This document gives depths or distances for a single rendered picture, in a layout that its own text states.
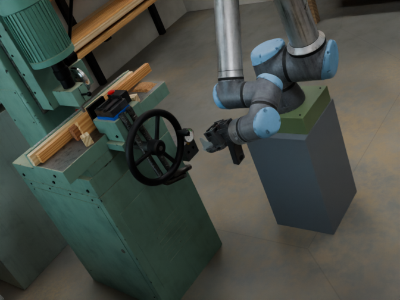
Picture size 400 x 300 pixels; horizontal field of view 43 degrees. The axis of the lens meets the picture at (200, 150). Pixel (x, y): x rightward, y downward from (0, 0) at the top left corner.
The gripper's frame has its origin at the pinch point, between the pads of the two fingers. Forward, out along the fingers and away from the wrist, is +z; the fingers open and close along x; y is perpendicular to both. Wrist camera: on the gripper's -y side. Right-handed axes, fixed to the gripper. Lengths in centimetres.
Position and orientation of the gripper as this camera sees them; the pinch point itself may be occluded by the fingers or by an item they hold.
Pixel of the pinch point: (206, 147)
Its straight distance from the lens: 189.7
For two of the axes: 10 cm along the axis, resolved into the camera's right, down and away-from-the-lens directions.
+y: -5.9, -7.7, -2.5
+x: -5.7, 6.1, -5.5
